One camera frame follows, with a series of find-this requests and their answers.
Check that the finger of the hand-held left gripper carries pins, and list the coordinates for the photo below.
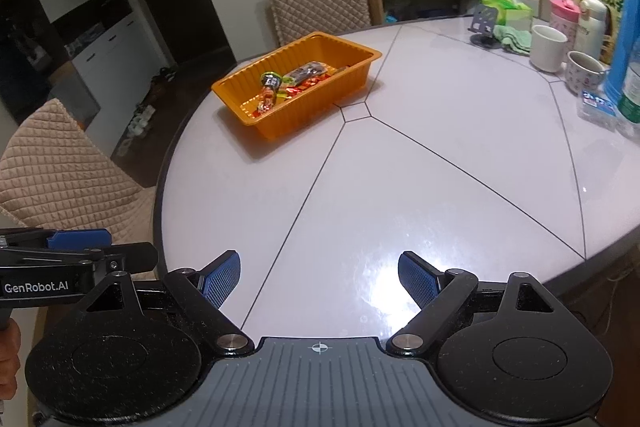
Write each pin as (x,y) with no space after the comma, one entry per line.
(130,259)
(80,238)

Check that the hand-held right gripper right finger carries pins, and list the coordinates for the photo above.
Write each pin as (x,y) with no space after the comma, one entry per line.
(417,281)

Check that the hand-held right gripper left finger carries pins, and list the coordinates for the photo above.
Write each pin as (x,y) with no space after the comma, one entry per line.
(222,281)

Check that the orange plastic tray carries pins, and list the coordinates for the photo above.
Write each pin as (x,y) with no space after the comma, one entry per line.
(320,117)

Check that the black sausage packet green end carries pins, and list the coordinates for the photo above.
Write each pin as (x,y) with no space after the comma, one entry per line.
(272,83)

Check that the red rectangular snack packet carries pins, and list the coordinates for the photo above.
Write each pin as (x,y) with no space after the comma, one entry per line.
(314,83)

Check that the grey clear snack packet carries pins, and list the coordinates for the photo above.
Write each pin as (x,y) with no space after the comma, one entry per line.
(307,71)

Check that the person's left hand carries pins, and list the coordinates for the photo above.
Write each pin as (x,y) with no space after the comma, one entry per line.
(9,357)

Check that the white shoes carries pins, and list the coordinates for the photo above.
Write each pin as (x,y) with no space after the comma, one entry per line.
(135,127)

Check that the white cabinet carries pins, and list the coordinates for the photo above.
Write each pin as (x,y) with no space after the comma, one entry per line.
(110,67)

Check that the dark shoes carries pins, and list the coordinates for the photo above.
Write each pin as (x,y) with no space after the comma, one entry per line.
(164,74)

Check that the clear box blue label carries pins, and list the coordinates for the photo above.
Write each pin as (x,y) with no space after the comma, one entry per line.
(597,109)

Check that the light green cloth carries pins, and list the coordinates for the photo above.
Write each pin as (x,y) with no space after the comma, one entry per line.
(515,39)

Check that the grey phone stand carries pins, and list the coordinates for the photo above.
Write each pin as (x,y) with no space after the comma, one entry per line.
(484,24)

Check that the white mug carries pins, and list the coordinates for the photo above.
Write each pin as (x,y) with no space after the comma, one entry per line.
(547,49)

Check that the patterned white cup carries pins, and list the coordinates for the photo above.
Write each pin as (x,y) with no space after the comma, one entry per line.
(585,74)

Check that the plastic water bottle green cap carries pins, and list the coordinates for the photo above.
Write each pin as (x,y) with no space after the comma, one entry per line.
(631,104)

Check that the green tissue pack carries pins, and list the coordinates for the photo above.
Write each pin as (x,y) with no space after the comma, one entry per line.
(507,7)

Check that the pink lidded tumbler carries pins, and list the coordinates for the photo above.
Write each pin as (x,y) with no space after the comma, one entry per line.
(562,19)

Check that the white thermos bottle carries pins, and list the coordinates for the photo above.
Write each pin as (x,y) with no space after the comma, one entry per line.
(590,24)

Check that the blue thermos jug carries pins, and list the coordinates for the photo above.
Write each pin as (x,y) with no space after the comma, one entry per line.
(630,32)

